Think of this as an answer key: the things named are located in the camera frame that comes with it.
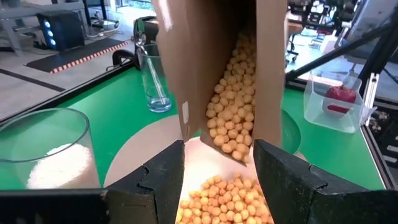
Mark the green round plate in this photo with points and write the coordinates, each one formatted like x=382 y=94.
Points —
x=290 y=133

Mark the black table clamp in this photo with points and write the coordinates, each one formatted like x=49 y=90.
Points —
x=119 y=53

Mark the clear glass of milk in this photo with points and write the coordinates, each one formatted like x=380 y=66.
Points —
x=62 y=168

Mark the black table frame rail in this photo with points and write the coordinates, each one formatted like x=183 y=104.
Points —
x=46 y=102

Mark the red apple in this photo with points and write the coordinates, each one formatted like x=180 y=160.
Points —
x=340 y=93

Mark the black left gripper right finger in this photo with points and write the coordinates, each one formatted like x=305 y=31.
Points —
x=286 y=186

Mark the black drawer cabinet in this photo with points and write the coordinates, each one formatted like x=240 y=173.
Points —
x=385 y=146

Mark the round beige placemat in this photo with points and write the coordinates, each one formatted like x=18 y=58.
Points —
x=140 y=146

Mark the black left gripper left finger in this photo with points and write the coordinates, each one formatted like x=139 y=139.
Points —
x=155 y=193

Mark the black floor mat orange stripes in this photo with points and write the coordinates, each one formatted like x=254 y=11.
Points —
x=77 y=56

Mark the black upright frame post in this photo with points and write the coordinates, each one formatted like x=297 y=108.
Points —
x=382 y=56

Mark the orange cereal balls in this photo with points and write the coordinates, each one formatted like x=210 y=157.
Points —
x=233 y=118

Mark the black computer tower blue lights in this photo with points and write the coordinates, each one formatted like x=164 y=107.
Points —
x=68 y=31

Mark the black diagonal frame strut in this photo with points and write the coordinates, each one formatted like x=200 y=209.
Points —
x=326 y=57

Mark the cardboard cereal box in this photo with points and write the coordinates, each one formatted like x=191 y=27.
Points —
x=186 y=62

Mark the clear plastic container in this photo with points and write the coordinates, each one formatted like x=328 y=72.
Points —
x=314 y=109

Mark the silver metal spoon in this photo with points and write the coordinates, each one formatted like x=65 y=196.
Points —
x=140 y=40

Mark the tall clear empty glass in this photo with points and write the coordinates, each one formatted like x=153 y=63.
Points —
x=158 y=102

